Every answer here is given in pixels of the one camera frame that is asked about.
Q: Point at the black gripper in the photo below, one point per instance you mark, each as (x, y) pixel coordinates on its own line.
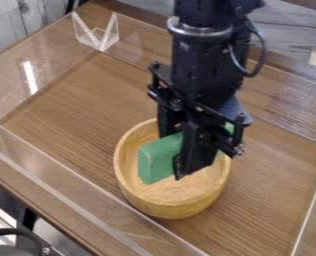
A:
(195, 92)

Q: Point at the green rectangular block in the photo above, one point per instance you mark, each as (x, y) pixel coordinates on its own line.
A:
(157, 154)

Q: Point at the brown wooden bowl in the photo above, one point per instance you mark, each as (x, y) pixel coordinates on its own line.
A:
(169, 199)

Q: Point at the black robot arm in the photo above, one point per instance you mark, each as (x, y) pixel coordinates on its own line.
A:
(217, 14)

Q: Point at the clear acrylic tray walls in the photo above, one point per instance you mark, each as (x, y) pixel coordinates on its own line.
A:
(73, 94)

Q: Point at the black table leg bracket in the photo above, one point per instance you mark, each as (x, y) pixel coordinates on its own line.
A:
(32, 243)

